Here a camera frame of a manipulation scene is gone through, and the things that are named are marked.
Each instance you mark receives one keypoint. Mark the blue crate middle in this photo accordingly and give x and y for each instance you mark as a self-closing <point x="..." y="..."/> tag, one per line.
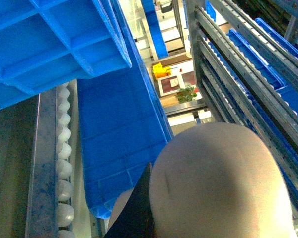
<point x="122" y="128"/>

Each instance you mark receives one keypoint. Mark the yellow mop bucket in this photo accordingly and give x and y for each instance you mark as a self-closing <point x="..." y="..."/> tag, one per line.
<point x="160" y="71"/>

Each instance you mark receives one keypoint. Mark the green potted plant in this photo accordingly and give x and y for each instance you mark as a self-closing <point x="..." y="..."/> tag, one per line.
<point x="187" y="94"/>

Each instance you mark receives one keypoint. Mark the blue crate left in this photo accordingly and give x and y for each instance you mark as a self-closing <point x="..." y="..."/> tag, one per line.
<point x="46" y="43"/>

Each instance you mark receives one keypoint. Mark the beige plastic dustpan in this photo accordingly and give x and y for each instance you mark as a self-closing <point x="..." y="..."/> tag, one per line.
<point x="217" y="180"/>

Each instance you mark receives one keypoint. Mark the stainless steel shelf rack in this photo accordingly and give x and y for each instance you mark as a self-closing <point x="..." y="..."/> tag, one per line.
<point x="247" y="77"/>

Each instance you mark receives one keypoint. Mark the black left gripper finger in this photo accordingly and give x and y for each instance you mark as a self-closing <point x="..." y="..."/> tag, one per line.
<point x="136" y="219"/>

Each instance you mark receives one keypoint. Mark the blue crate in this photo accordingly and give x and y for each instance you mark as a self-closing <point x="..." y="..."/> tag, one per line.
<point x="122" y="128"/>
<point x="46" y="43"/>

